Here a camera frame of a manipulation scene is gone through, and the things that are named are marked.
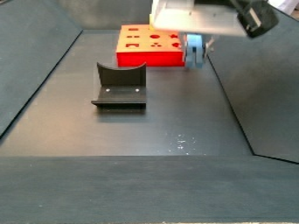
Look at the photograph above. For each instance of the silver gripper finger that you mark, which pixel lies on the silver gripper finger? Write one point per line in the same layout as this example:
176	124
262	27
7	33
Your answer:
208	44

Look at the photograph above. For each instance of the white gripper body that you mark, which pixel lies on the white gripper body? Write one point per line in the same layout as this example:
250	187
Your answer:
184	16

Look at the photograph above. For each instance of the blue double-square peg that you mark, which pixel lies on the blue double-square peg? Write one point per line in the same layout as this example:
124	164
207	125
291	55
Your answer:
193	51

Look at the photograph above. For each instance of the red shape-sorting board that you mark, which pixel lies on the red shape-sorting board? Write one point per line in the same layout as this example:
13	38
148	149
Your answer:
145	46

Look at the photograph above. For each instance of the black regrasp stand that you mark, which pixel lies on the black regrasp stand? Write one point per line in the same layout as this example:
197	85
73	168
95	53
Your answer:
121	86

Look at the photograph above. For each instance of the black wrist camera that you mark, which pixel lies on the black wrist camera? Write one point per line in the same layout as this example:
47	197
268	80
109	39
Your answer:
256	16

